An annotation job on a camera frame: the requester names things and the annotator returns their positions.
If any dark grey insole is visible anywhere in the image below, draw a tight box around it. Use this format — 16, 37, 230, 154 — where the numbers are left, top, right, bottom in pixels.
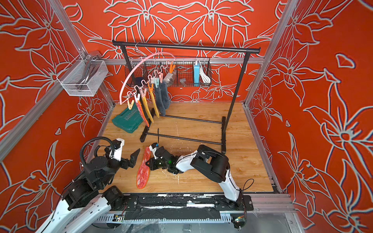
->
154, 83, 166, 116
160, 82, 170, 109

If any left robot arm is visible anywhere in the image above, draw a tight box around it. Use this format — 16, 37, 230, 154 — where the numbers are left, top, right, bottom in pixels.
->
37, 136, 140, 233

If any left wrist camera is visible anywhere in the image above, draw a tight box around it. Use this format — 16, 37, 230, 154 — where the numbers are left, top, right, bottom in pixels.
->
112, 138, 125, 162

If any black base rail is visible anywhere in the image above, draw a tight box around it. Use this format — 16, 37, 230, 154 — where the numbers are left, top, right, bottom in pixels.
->
108, 193, 254, 221

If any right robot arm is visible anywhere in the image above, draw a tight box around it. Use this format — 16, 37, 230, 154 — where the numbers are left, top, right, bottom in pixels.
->
146, 143, 242, 205

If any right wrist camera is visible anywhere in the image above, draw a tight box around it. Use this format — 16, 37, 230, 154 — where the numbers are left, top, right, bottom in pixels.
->
149, 142, 159, 159

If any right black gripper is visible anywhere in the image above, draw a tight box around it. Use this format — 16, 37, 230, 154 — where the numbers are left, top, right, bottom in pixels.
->
143, 159, 171, 172

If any white mesh basket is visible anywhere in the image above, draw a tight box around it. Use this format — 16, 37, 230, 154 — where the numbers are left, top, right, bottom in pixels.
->
58, 50, 108, 97

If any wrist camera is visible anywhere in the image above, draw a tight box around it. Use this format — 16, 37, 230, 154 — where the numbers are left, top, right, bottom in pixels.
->
112, 138, 125, 162
149, 142, 159, 159

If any black garment rack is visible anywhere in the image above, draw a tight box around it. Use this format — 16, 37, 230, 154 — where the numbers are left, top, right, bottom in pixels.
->
112, 40, 260, 152

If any pink clip hanger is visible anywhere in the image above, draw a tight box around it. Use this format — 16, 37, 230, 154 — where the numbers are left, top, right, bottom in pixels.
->
119, 43, 176, 106

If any red patterned insole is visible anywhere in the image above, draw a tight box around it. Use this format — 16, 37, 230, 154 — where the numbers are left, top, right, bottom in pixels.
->
136, 147, 151, 189

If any black wire basket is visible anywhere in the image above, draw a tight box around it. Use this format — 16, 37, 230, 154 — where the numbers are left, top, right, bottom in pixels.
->
124, 57, 212, 87

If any blue box in basket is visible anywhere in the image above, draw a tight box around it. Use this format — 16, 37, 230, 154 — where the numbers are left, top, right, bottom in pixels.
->
193, 61, 200, 87

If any white cable in basket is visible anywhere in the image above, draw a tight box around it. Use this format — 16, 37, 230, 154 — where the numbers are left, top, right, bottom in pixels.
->
200, 67, 212, 85

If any green tool case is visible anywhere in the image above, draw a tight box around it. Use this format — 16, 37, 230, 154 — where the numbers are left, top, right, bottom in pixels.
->
112, 107, 143, 134

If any yellow insole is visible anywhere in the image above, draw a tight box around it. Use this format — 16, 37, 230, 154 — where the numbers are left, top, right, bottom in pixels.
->
141, 94, 154, 123
148, 83, 160, 118

